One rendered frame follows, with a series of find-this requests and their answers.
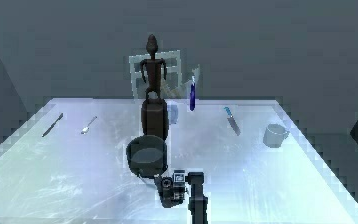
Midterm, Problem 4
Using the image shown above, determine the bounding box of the dark grey round bowl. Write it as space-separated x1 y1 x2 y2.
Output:
125 134 170 178

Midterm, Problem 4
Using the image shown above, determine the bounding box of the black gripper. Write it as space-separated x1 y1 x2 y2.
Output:
137 171 189 209

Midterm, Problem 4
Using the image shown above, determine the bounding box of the blue bottle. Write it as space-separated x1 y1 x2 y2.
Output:
189 75 197 112

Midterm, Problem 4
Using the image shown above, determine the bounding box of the black table knife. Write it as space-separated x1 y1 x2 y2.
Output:
41 112 65 139

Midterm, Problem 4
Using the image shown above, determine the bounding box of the grey mug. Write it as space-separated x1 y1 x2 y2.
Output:
262 123 291 149

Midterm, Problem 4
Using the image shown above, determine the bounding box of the dark brown figure statue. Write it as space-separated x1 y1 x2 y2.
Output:
139 33 170 142

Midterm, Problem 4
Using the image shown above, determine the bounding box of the silver spoon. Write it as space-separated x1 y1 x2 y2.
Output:
80 115 98 135

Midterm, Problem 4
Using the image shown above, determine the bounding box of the blue handled knife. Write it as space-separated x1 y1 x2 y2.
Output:
223 106 242 137

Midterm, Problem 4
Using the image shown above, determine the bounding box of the pale blue glass cup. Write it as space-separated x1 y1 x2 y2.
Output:
167 101 180 125

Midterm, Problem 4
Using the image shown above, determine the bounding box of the pale glass table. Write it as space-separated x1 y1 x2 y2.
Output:
0 97 358 224

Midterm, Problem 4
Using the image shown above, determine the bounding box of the pale slatted chair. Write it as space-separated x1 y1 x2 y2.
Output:
128 49 184 100

